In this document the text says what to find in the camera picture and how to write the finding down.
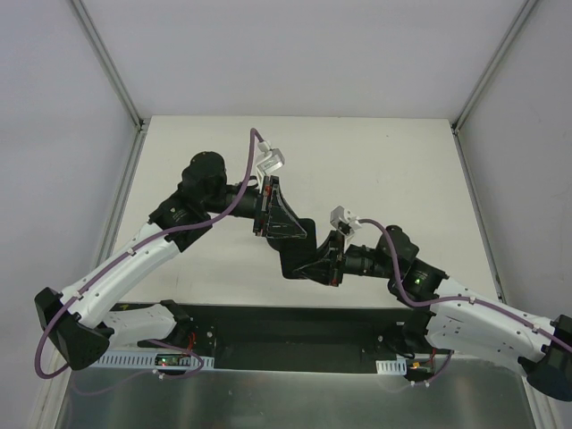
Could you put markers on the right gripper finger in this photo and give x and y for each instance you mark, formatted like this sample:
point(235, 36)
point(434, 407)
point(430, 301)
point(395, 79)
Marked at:
point(333, 248)
point(326, 272)

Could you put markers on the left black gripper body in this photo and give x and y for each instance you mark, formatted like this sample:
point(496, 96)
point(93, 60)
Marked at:
point(264, 206)

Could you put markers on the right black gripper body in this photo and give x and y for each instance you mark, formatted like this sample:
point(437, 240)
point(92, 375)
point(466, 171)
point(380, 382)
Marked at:
point(336, 258)

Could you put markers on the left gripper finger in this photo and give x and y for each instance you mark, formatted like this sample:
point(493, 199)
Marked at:
point(278, 228)
point(275, 208)

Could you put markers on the black smartphone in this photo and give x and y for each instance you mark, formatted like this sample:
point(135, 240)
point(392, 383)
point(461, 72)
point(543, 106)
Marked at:
point(295, 253)

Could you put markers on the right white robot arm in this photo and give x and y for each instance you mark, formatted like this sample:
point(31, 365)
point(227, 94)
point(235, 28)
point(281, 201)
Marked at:
point(447, 314)

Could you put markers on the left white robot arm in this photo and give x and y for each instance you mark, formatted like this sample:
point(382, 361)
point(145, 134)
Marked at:
point(80, 321)

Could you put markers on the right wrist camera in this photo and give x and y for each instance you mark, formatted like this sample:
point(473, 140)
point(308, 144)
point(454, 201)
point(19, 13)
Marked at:
point(344, 221)

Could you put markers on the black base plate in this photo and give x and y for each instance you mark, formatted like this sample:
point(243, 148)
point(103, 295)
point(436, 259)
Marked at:
point(298, 339)

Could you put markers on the right white cable duct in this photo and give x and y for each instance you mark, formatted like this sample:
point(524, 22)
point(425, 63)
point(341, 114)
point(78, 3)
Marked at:
point(398, 366)

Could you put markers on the white cable duct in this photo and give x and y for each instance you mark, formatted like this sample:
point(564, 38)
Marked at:
point(398, 366)
point(152, 360)

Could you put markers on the left aluminium frame post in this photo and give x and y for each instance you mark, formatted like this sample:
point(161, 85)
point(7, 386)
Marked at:
point(106, 62)

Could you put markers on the aluminium frame post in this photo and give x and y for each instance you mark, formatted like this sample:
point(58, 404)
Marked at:
point(106, 62)
point(509, 38)

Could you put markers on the left white cable duct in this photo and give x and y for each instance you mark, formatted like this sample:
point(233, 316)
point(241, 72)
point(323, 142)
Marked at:
point(152, 360)

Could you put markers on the right aluminium frame post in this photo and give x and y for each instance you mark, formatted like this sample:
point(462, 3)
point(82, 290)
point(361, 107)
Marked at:
point(509, 38)

